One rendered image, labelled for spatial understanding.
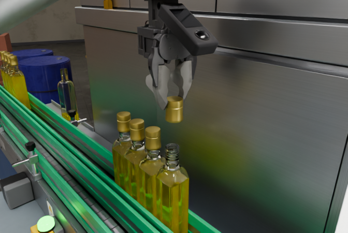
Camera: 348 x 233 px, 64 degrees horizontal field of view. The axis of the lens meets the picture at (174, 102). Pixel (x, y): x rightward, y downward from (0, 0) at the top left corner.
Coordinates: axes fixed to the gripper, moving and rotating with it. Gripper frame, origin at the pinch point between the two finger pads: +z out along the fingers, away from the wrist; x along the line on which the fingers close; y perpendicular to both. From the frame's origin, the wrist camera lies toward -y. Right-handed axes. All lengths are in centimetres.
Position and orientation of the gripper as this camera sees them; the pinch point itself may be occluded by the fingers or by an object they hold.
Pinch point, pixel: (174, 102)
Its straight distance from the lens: 54.0
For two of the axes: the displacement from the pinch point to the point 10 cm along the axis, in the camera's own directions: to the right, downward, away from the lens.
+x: -8.2, 2.1, -5.3
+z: 0.0, 9.3, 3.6
